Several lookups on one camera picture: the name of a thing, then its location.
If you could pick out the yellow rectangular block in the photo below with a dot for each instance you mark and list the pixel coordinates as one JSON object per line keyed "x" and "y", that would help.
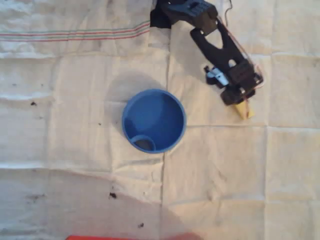
{"x": 243, "y": 110}

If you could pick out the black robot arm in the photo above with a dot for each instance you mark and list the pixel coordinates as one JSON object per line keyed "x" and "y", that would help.
{"x": 212, "y": 42}

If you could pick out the blue plastic cup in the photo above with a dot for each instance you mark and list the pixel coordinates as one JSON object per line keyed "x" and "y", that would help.
{"x": 160, "y": 117}

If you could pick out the red object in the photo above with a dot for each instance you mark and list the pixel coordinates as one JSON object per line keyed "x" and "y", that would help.
{"x": 130, "y": 237}

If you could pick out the plain white cloth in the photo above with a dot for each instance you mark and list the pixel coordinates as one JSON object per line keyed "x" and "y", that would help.
{"x": 225, "y": 175}

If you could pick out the white cloth with coloured stripes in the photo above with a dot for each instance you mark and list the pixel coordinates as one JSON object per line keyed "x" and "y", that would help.
{"x": 62, "y": 32}

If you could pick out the blue white gripper camera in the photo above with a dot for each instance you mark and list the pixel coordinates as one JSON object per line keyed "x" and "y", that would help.
{"x": 217, "y": 77}

